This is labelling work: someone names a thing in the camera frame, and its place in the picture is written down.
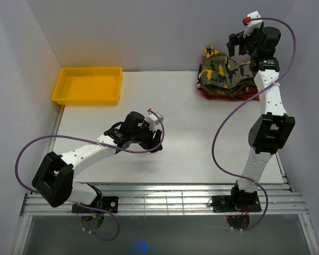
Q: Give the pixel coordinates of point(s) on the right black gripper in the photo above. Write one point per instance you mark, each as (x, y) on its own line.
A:
(238, 39)

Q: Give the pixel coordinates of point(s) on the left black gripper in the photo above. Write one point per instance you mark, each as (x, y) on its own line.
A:
(151, 143)

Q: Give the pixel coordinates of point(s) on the yellow green camouflage trousers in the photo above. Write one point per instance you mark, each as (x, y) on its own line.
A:
(211, 53)

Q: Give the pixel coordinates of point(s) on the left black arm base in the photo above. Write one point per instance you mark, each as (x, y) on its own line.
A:
(108, 203)

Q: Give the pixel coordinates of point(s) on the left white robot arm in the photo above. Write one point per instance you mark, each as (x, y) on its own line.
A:
(54, 179)

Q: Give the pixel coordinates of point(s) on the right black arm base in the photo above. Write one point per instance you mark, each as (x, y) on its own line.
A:
(227, 204)

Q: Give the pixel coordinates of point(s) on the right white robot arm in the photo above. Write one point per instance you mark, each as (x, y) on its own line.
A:
(272, 129)

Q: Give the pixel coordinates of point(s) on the orange camouflage folded trousers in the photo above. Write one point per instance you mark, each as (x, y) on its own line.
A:
(241, 95)

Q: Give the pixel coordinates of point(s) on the pink camouflage folded trousers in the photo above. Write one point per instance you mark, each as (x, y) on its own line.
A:
(225, 78)

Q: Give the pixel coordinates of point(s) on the yellow plastic tray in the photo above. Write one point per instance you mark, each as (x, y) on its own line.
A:
(88, 86)

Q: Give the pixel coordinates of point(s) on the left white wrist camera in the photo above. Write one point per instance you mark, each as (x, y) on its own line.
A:
(154, 119)

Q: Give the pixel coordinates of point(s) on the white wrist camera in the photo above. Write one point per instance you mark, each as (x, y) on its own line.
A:
(154, 119)
(251, 22)

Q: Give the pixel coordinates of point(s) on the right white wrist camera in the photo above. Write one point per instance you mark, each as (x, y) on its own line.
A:
(251, 22)

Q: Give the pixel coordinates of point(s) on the aluminium rail frame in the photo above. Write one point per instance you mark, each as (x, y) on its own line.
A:
(178, 180)

